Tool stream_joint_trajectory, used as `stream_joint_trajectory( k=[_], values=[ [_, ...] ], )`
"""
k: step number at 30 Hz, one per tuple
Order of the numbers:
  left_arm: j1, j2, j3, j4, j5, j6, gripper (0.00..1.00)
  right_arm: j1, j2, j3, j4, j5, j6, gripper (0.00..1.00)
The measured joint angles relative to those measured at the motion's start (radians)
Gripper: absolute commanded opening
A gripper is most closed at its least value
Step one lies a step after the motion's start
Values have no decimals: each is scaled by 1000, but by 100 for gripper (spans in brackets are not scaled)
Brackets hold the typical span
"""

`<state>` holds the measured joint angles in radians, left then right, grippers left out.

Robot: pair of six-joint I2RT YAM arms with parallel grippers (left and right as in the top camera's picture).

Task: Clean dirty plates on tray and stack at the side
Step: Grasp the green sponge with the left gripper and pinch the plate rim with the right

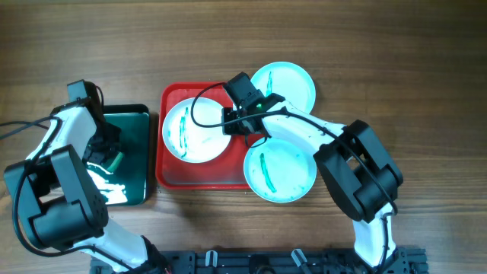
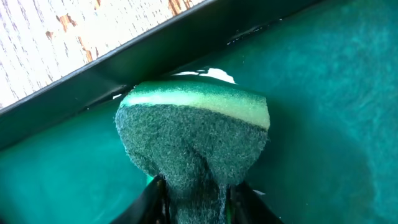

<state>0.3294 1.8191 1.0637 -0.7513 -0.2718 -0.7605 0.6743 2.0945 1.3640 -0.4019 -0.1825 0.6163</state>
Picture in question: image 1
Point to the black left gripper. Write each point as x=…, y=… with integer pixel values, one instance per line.
x=100, y=157

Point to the dark green water tray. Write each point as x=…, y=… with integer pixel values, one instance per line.
x=127, y=186

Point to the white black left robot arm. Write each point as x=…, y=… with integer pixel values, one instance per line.
x=58, y=209

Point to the red plastic tray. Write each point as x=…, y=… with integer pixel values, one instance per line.
x=226, y=172

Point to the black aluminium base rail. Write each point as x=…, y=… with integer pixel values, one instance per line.
x=404, y=260

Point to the white plate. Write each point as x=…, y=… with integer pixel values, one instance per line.
x=288, y=80
x=189, y=142
x=278, y=171

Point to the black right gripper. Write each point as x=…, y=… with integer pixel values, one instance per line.
x=229, y=130

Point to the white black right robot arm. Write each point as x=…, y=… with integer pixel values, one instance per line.
x=360, y=175

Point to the green sponge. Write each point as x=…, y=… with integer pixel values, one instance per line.
x=115, y=162

